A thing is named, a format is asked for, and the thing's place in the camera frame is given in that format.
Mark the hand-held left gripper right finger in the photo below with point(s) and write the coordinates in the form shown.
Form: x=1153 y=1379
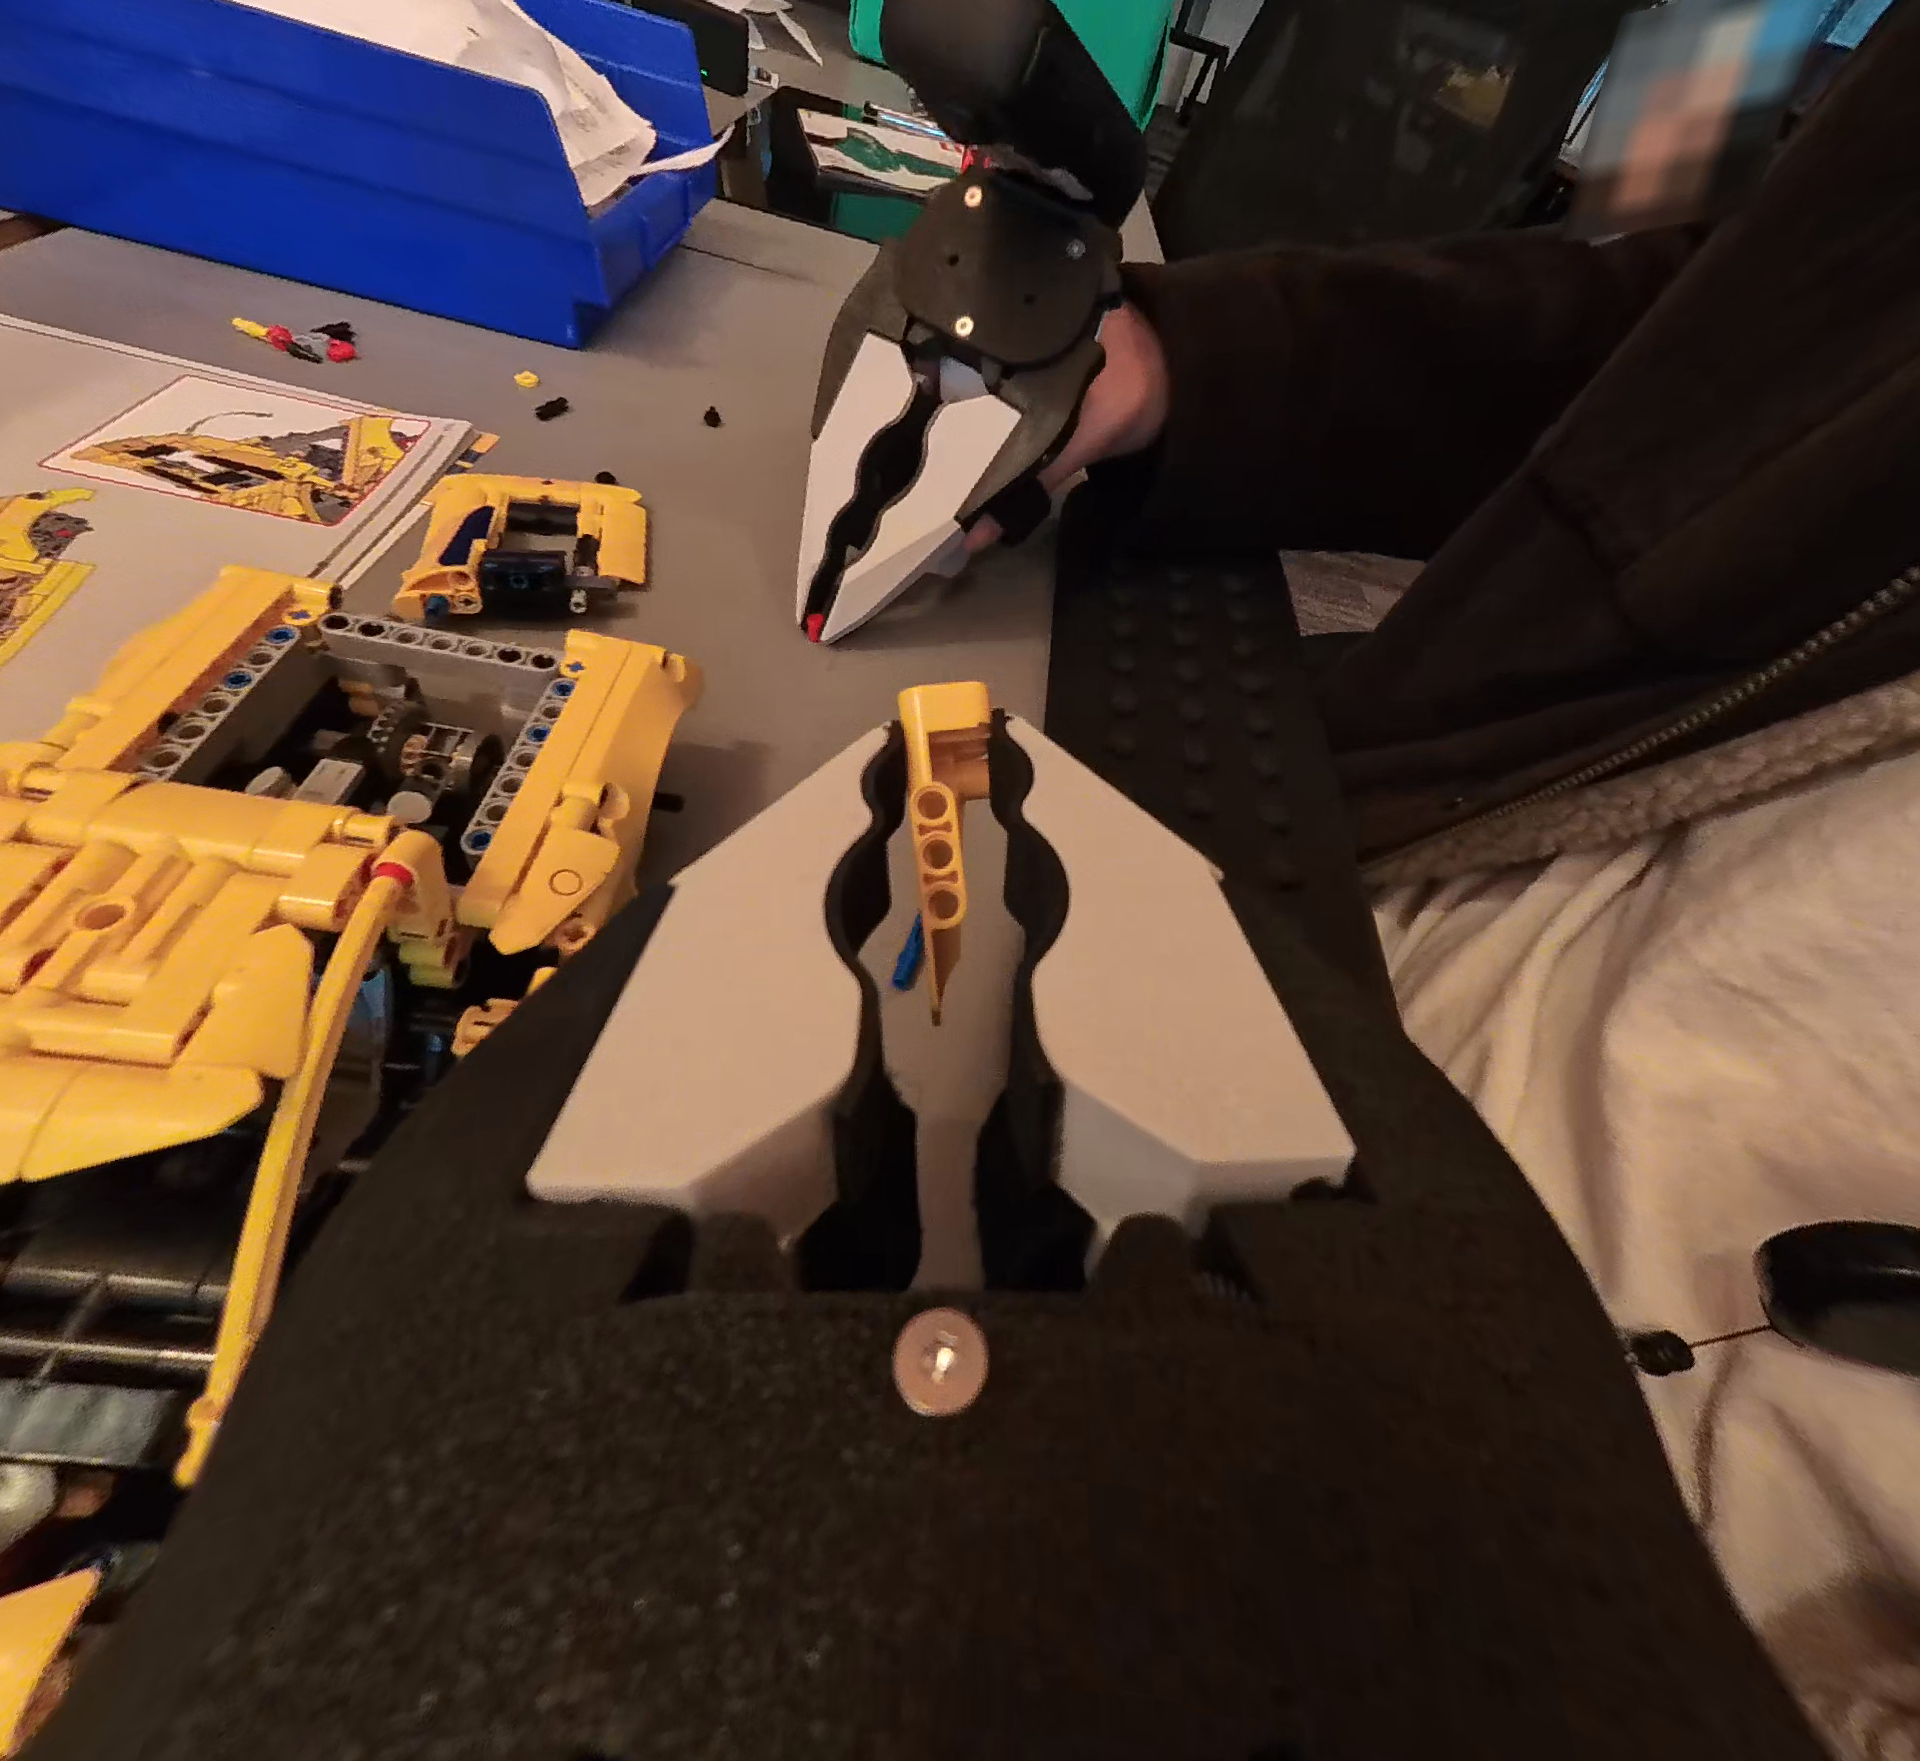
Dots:
x=1184 y=1028

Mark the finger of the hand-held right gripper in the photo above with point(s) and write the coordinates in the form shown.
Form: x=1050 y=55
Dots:
x=945 y=488
x=849 y=441

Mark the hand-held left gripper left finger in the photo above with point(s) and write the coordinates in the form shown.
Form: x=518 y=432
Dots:
x=705 y=1028

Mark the blue brick pin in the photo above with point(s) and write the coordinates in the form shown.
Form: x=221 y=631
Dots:
x=906 y=964

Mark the yellow brick subassembly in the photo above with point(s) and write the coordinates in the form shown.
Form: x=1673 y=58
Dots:
x=601 y=532

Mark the yellow brick car model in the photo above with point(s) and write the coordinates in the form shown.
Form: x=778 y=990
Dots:
x=151 y=892

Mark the person's right forearm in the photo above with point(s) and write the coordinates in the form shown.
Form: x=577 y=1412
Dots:
x=1424 y=381

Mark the person's right hand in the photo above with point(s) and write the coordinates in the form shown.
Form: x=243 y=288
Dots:
x=1133 y=397

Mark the green storage bin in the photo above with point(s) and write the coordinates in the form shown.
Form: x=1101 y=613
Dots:
x=840 y=208

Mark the model kit box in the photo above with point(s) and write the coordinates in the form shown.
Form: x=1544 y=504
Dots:
x=863 y=140

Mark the black studded mat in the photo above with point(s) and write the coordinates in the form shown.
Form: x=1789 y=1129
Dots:
x=1184 y=742

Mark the black office chair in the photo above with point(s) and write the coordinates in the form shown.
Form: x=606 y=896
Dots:
x=1424 y=37

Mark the scattered small brick pins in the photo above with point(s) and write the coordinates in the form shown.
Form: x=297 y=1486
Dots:
x=301 y=340

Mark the blue storage bin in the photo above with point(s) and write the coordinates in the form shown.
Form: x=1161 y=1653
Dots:
x=301 y=187

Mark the open instruction booklet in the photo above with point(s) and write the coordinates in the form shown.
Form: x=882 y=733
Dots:
x=151 y=471

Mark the black round badge reel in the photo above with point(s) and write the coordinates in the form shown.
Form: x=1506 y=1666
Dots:
x=1845 y=1295

